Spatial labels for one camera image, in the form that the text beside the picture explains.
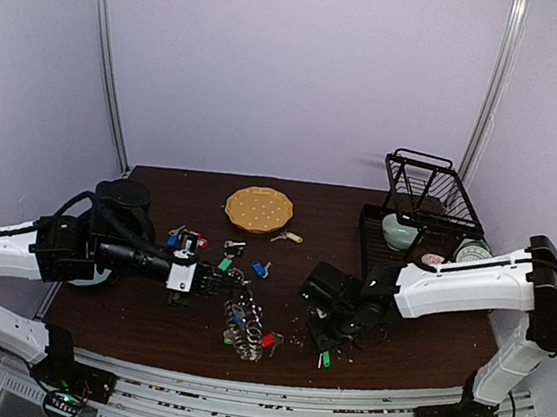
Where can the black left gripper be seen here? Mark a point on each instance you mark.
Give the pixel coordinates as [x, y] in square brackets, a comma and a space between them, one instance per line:
[202, 283]

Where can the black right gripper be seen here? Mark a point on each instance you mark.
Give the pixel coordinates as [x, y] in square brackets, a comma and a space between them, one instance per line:
[323, 335]

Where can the key with green tag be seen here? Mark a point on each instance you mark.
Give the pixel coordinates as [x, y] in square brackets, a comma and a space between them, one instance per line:
[324, 360]
[225, 264]

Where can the key with red tag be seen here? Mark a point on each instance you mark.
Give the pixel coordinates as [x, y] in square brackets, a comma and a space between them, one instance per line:
[195, 238]
[271, 341]

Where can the key with blue tag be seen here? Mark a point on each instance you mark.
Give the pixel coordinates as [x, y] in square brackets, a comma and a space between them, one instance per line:
[176, 236]

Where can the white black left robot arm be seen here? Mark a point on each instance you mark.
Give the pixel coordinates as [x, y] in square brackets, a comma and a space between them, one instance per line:
[107, 229]

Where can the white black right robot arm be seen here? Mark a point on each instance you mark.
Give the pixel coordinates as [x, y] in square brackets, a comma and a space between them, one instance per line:
[524, 280]

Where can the key with light-blue tag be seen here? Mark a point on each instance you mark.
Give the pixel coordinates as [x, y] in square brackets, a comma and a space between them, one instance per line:
[261, 269]

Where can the key with black tag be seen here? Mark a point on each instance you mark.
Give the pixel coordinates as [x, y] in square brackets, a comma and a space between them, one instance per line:
[233, 249]

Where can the key with yellow tag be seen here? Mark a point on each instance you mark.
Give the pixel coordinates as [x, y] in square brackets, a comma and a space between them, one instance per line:
[288, 236]

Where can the yellow dotted plate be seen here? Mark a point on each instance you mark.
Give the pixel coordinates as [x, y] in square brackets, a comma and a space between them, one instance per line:
[259, 209]

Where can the pale green bowl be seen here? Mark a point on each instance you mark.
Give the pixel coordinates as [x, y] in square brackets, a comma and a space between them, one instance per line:
[398, 237]

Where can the light blue plate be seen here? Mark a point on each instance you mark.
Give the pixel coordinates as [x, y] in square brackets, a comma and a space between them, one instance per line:
[106, 276]

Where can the pink patterned bowl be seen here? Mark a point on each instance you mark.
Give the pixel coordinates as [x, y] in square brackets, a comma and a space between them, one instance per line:
[431, 259]

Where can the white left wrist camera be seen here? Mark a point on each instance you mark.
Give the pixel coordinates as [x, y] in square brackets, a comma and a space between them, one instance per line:
[180, 277]

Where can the aluminium front rail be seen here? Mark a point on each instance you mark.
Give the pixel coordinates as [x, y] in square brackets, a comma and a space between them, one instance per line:
[142, 391]

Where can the black wire dish rack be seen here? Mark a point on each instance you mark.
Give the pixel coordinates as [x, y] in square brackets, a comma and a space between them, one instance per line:
[425, 194]

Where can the left aluminium corner post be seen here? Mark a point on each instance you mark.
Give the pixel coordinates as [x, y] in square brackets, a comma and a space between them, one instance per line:
[109, 86]

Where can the aluminium corner post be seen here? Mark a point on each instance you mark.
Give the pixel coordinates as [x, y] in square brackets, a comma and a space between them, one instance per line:
[498, 84]
[109, 86]

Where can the right aluminium corner post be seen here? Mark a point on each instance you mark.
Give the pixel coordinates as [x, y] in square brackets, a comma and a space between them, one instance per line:
[498, 84]

